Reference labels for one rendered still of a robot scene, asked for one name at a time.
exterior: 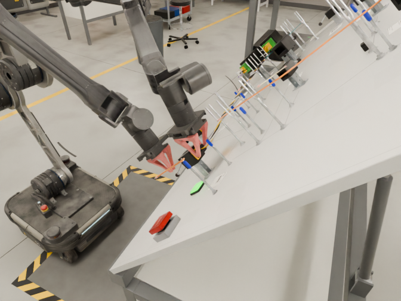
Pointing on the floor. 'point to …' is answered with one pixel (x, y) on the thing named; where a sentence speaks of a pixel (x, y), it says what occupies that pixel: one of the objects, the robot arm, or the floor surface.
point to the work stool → (181, 21)
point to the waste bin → (154, 22)
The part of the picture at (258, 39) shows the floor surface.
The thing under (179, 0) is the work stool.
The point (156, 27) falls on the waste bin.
